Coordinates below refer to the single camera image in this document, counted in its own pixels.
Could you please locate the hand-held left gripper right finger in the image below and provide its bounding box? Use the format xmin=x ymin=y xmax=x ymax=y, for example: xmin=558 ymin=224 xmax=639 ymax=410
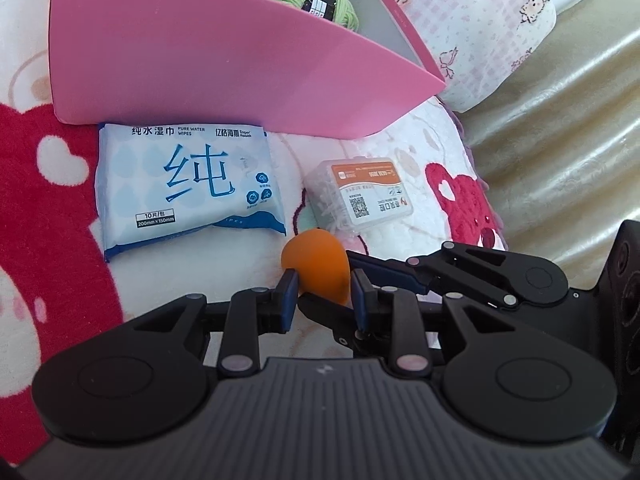
xmin=350 ymin=270 xmax=511 ymax=376

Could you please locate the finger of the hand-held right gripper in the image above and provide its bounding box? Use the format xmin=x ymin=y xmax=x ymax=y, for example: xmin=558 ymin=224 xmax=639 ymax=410
xmin=298 ymin=294 xmax=396 ymax=358
xmin=346 ymin=242 xmax=521 ymax=309

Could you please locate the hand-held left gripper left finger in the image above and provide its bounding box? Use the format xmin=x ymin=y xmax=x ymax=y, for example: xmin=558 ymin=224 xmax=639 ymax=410
xmin=132 ymin=270 xmax=301 ymax=378

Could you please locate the orange ball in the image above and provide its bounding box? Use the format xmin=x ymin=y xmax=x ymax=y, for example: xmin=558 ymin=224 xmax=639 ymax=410
xmin=281 ymin=228 xmax=349 ymax=306

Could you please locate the clear plastic box orange label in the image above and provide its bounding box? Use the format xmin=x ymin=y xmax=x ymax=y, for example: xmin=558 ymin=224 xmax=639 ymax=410
xmin=302 ymin=157 xmax=416 ymax=238

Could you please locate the pink cardboard box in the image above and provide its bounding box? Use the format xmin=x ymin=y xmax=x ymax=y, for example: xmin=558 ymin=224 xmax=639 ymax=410
xmin=48 ymin=0 xmax=446 ymax=138

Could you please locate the blue wet wipes pack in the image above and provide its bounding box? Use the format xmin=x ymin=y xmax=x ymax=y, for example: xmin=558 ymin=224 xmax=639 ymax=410
xmin=95 ymin=121 xmax=287 ymax=263

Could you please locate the golden beige fabric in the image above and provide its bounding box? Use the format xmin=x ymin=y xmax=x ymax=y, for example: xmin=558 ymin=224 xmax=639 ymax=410
xmin=450 ymin=0 xmax=640 ymax=291

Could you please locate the pink checked pillow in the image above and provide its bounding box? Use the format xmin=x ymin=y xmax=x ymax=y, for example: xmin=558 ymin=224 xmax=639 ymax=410
xmin=365 ymin=0 xmax=557 ymax=113

